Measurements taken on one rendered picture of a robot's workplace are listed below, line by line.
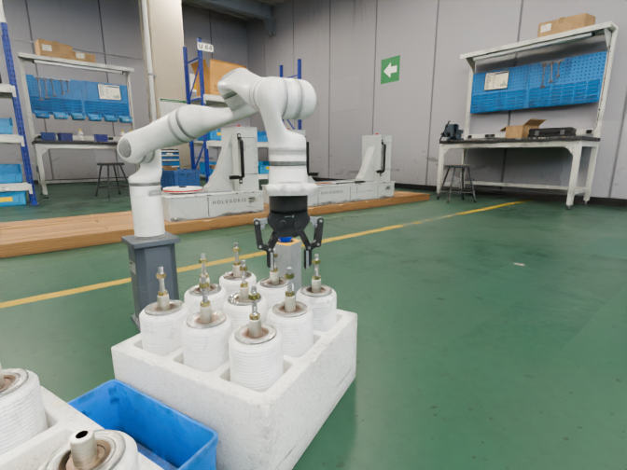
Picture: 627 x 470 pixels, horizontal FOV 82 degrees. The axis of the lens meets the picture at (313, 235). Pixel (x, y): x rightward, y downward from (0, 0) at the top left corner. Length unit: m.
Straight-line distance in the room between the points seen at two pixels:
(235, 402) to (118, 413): 0.32
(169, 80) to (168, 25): 0.89
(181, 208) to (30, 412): 2.31
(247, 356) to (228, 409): 0.09
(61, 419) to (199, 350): 0.22
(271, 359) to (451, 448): 0.41
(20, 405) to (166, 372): 0.22
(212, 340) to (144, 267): 0.59
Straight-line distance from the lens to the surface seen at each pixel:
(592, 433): 1.03
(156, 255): 1.25
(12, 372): 0.71
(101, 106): 6.80
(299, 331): 0.73
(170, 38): 7.50
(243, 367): 0.66
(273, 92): 0.66
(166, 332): 0.79
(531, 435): 0.96
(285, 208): 0.66
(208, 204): 2.95
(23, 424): 0.68
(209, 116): 1.04
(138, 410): 0.84
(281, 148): 0.66
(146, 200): 1.24
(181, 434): 0.76
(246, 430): 0.68
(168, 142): 1.13
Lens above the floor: 0.56
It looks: 12 degrees down
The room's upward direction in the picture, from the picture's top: straight up
